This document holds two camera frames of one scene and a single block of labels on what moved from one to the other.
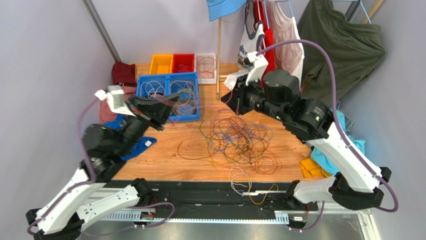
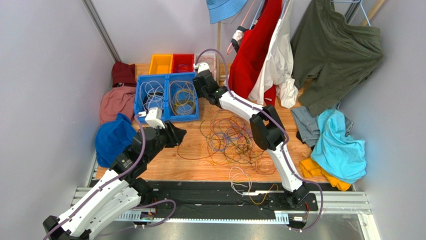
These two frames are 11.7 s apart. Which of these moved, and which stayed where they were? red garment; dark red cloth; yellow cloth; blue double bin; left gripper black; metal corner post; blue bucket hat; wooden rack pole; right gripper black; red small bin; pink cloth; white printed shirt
Moved: red garment; left gripper black; right gripper black; white printed shirt
Stayed: blue double bin; red small bin; pink cloth; metal corner post; blue bucket hat; wooden rack pole; yellow cloth; dark red cloth
